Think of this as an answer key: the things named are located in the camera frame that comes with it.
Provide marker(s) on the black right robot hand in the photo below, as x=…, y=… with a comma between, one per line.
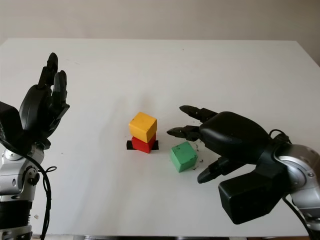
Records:
x=235, y=140

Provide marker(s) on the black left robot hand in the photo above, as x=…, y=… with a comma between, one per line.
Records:
x=37, y=110

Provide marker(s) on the green wooden block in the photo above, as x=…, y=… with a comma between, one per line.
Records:
x=183, y=157

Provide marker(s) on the red wooden block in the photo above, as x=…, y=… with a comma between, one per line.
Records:
x=142, y=146

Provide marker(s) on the yellow wooden block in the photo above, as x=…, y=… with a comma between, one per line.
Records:
x=142, y=127

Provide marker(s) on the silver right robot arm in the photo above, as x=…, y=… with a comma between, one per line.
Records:
x=302, y=175

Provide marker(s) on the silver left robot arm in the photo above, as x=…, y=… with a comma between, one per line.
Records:
x=15, y=180

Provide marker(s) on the black tape marker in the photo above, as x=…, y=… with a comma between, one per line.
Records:
x=129, y=145

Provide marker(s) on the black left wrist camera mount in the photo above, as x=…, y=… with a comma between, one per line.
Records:
x=10, y=125

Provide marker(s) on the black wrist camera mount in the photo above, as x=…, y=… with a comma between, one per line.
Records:
x=10, y=125
x=250, y=197

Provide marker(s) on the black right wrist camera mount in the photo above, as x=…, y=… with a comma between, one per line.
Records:
x=250, y=197

